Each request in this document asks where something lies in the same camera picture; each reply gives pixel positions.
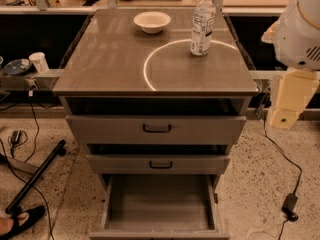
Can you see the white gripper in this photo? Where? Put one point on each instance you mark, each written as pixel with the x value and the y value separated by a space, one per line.
pixel 297 42

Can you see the clear plastic water bottle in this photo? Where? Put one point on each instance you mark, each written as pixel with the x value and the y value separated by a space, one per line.
pixel 202 27

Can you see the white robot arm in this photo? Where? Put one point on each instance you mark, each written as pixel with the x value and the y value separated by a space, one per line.
pixel 296 40

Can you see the grey drawer cabinet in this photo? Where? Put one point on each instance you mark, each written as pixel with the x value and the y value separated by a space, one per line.
pixel 119 70

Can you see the open bottom drawer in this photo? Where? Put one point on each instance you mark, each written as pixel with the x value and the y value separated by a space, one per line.
pixel 161 207

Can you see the middle drawer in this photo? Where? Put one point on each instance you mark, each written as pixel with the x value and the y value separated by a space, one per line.
pixel 158 164

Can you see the top drawer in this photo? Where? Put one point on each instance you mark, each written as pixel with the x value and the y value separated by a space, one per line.
pixel 156 130

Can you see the black power adapter right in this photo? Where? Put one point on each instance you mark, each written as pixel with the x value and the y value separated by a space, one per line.
pixel 288 207

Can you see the black power adapter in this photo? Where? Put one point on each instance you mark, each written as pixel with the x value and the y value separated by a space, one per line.
pixel 15 138
pixel 288 207

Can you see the white bowl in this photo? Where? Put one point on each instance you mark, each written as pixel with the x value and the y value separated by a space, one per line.
pixel 152 22

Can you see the black pole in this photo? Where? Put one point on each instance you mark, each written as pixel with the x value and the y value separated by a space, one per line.
pixel 14 205

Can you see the white paper cup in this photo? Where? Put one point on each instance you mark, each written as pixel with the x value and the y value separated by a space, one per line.
pixel 39 61

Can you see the dark blue bowl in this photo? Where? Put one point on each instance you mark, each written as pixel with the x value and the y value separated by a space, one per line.
pixel 17 67

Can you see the black power adapter left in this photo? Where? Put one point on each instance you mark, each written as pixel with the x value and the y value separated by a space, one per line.
pixel 15 138

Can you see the black shoe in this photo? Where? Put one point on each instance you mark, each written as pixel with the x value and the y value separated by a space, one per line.
pixel 12 226

